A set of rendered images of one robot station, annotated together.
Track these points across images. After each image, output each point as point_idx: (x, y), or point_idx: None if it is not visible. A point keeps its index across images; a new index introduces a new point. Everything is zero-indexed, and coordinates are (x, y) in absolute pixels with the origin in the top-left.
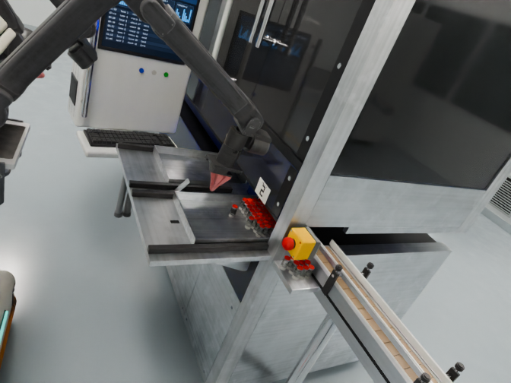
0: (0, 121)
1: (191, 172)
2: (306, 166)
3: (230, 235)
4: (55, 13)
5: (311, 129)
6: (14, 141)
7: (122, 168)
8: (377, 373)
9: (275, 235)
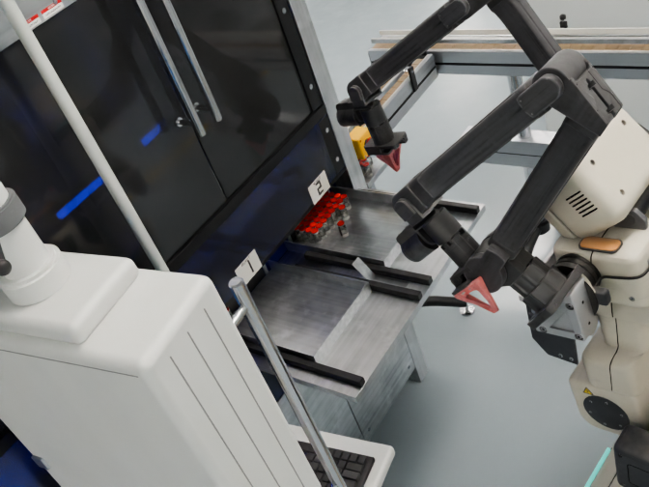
0: None
1: (309, 311)
2: (327, 99)
3: (378, 213)
4: (544, 27)
5: (306, 77)
6: (554, 259)
7: (394, 345)
8: (403, 107)
9: (353, 173)
